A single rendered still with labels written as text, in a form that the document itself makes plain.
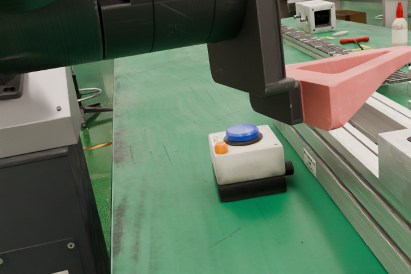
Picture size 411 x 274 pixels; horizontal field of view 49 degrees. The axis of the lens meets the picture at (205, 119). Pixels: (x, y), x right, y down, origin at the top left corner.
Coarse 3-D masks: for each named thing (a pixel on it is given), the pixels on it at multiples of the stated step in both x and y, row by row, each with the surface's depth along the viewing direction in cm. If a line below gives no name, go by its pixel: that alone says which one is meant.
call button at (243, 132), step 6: (234, 126) 55; (240, 126) 55; (246, 126) 54; (252, 126) 54; (228, 132) 54; (234, 132) 53; (240, 132) 53; (246, 132) 53; (252, 132) 53; (258, 132) 53; (228, 138) 53; (234, 138) 53; (240, 138) 52; (246, 138) 52; (252, 138) 53
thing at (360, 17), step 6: (336, 12) 467; (342, 12) 460; (348, 12) 453; (354, 12) 446; (360, 12) 439; (336, 18) 431; (342, 18) 431; (348, 18) 432; (354, 18) 433; (360, 18) 434
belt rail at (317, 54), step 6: (288, 36) 144; (288, 42) 145; (294, 42) 140; (300, 42) 131; (300, 48) 132; (306, 48) 128; (312, 48) 121; (312, 54) 122; (318, 54) 119; (324, 54) 112; (384, 84) 88
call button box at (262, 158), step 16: (240, 144) 52; (256, 144) 52; (272, 144) 51; (224, 160) 51; (240, 160) 51; (256, 160) 51; (272, 160) 51; (224, 176) 51; (240, 176) 51; (256, 176) 52; (272, 176) 52; (224, 192) 52; (240, 192) 52; (256, 192) 52; (272, 192) 52
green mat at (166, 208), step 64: (128, 64) 150; (192, 64) 135; (128, 128) 84; (192, 128) 79; (128, 192) 58; (192, 192) 56; (320, 192) 52; (128, 256) 45; (192, 256) 43; (256, 256) 42; (320, 256) 41
